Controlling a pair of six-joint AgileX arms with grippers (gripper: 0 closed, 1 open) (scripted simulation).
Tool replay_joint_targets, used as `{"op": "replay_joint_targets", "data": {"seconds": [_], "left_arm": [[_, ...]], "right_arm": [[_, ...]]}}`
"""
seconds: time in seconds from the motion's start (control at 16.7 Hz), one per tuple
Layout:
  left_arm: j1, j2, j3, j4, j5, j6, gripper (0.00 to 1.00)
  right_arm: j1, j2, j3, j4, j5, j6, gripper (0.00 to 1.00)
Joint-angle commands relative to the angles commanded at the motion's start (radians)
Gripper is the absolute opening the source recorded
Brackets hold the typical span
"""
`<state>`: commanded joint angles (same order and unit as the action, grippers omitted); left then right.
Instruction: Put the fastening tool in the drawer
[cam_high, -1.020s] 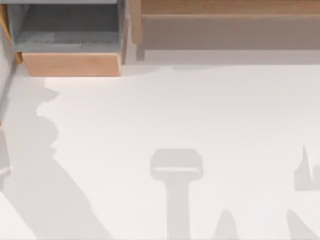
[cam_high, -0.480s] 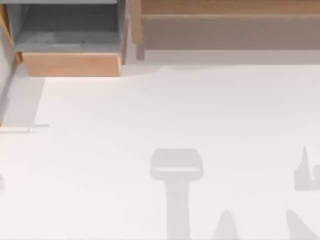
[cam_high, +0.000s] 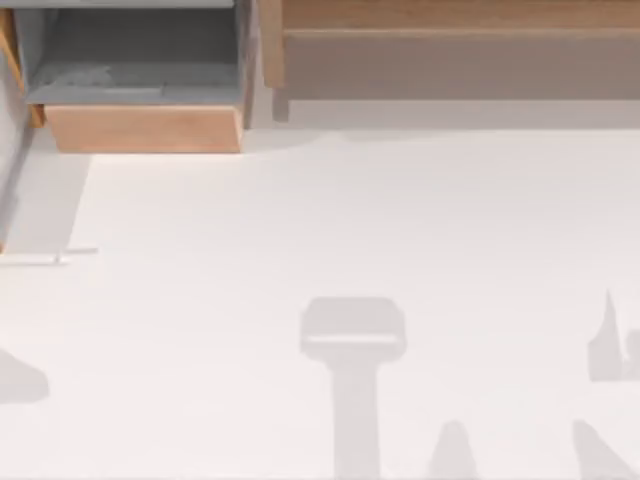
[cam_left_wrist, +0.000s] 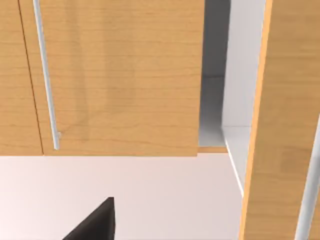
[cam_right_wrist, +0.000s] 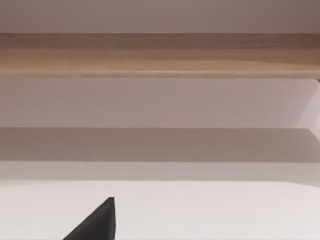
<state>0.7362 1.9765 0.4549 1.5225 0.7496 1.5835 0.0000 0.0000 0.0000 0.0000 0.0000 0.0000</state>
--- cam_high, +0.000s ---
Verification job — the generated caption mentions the pale wooden drawer front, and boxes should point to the pale wooden drawer front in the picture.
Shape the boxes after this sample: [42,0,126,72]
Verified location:
[43,103,246,154]

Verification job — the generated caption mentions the wooden open shelf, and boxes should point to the wooden open shelf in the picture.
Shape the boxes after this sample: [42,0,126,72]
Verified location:
[259,0,640,123]

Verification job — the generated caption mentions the pulled-out grey drawer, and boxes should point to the pulled-out grey drawer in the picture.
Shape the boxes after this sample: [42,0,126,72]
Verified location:
[13,0,257,107]

